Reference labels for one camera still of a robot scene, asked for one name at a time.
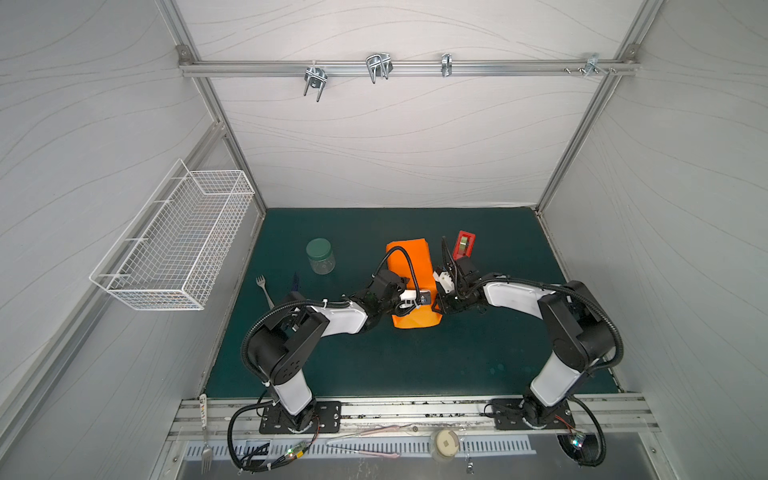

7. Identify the orange wrapping paper sheet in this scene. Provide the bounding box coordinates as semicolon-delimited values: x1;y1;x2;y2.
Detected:
386;238;443;330

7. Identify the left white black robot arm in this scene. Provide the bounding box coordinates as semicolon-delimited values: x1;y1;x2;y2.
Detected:
240;270;412;417

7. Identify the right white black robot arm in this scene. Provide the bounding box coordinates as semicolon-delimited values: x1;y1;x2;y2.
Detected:
433;258;624;427

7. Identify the red tape dispenser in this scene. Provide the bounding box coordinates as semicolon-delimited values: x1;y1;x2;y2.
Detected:
452;230;476;260

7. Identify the silver metal fork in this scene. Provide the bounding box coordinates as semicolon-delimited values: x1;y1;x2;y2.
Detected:
256;275;275;309

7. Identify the white slotted vent strip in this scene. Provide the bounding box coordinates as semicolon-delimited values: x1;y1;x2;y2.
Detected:
182;436;536;462

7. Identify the left metal u-bolt clamp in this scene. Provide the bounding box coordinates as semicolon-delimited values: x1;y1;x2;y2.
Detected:
303;66;328;102

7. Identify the metal u-bolt clamp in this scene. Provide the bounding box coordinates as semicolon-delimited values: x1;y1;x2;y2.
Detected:
303;66;328;102
365;53;393;84

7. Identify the middle metal u-bolt clamp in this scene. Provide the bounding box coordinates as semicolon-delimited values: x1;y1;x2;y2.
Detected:
365;53;393;84

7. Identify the fork hanging at front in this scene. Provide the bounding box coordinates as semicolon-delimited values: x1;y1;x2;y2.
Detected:
201;427;214;475

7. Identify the right metal bolt clamp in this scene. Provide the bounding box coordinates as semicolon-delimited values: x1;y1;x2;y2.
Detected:
564;54;617;78

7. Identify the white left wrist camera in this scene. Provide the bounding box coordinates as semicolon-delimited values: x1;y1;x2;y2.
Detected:
400;290;432;308

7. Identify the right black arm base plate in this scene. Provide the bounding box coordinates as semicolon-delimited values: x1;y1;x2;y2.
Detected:
482;396;575;431

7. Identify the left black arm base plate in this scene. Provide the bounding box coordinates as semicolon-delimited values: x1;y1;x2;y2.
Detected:
259;400;341;435

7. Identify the right black base cable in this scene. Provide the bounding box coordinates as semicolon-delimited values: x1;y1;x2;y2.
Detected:
557;395;608;468

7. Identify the black base cable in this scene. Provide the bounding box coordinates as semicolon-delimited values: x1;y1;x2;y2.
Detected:
557;395;608;468
226;400;319;473

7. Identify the left black base cable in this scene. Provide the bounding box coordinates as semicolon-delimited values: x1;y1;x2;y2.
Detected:
226;400;319;473

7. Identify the white wire basket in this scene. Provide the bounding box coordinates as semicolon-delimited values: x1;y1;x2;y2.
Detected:
89;159;255;311

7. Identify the small metal bracket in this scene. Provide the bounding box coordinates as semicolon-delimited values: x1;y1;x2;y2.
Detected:
441;53;453;78

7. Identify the aluminium crossbar rail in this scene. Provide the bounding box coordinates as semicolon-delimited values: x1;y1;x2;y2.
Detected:
179;57;640;78

